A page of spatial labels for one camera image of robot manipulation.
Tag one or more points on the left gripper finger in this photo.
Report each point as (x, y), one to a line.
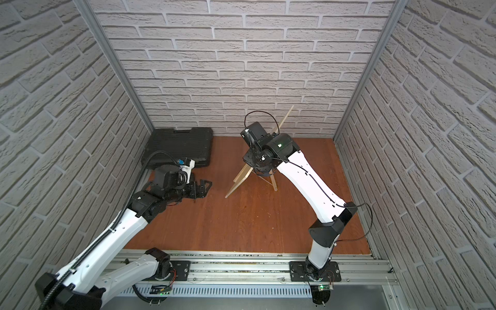
(205, 185)
(200, 195)

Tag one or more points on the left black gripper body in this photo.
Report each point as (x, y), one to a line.
(195, 189)

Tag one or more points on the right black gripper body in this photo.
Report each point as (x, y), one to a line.
(249, 154)

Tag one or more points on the light plywood board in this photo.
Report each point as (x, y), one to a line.
(246, 171)

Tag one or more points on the wooden easel frame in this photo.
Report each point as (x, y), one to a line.
(270, 179)

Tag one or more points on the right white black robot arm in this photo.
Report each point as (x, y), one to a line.
(278, 151)

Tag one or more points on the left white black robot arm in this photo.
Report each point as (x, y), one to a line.
(81, 284)

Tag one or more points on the black plastic tool case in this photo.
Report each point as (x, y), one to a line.
(195, 144)

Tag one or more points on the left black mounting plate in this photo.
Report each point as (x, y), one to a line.
(177, 270)

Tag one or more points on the black mounting plate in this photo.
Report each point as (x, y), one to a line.
(177, 270)
(307, 272)

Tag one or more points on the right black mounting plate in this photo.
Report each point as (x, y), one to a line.
(307, 272)

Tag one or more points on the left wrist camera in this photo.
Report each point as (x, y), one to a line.
(187, 165)

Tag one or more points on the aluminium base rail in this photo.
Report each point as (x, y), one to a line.
(264, 275)

